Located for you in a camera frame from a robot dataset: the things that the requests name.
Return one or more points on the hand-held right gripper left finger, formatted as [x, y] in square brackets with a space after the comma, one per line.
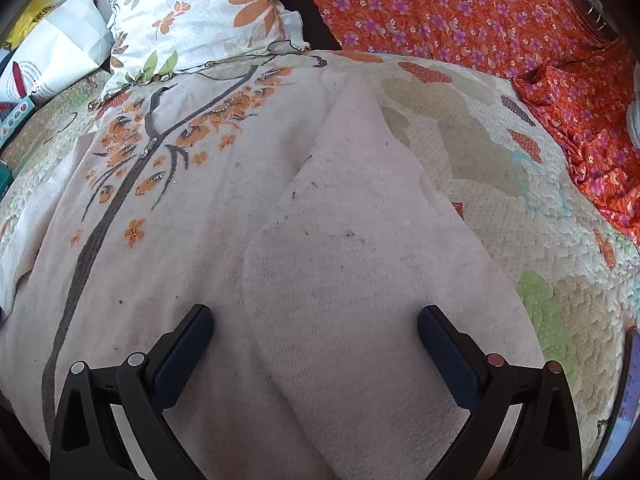
[182, 355]

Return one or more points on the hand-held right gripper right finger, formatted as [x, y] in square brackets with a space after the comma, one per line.
[446, 355]

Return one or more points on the pink sweater with tree print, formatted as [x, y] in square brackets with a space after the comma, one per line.
[320, 240]

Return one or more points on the quilted patchwork blanket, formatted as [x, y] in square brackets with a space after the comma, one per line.
[500, 170]

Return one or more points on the paint palette box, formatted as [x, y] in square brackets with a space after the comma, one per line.
[15, 116]

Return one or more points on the white object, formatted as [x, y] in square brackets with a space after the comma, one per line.
[636, 120]

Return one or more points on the white paper bag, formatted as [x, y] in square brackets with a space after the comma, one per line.
[65, 45]

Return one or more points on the orange floral bed sheet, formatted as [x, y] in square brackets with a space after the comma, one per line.
[450, 10]

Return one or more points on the white floral pillow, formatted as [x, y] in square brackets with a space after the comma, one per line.
[210, 10]

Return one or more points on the black cloth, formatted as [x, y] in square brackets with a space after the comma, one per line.
[305, 15]

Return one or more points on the yellow plastic bag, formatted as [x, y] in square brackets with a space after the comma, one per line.
[30, 20]

